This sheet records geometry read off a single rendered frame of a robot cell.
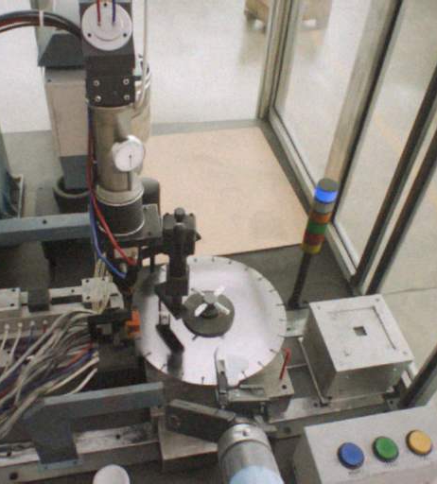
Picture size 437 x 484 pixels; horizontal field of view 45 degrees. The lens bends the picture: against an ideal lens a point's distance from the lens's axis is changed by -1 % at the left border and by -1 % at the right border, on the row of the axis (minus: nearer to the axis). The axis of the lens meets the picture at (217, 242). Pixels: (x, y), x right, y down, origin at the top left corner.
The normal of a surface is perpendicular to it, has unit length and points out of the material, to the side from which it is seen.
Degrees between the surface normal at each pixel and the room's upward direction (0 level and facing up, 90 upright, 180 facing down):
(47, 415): 90
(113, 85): 90
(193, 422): 61
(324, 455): 0
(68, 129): 90
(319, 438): 0
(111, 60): 90
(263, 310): 0
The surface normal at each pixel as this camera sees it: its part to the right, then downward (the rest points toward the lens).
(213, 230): 0.07, -0.69
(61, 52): 0.20, 0.71
